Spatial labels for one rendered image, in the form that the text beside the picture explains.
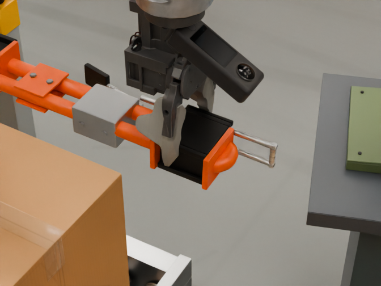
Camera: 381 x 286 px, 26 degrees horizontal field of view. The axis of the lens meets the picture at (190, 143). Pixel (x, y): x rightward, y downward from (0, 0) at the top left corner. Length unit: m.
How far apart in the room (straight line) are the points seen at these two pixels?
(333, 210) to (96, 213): 0.52
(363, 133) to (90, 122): 0.92
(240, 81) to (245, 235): 1.77
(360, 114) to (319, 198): 0.29
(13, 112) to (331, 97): 0.77
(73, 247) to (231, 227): 1.32
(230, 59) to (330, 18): 2.81
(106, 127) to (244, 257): 1.59
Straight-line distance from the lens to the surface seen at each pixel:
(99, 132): 1.10
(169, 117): 0.98
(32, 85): 1.15
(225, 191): 2.83
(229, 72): 0.95
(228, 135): 1.05
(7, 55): 1.20
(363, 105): 1.98
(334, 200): 1.76
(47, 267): 1.41
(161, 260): 1.82
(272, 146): 1.05
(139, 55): 0.99
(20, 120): 2.08
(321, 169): 1.82
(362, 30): 3.70
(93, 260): 1.54
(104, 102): 1.11
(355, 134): 1.89
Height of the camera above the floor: 1.96
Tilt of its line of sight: 41 degrees down
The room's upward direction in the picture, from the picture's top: straight up
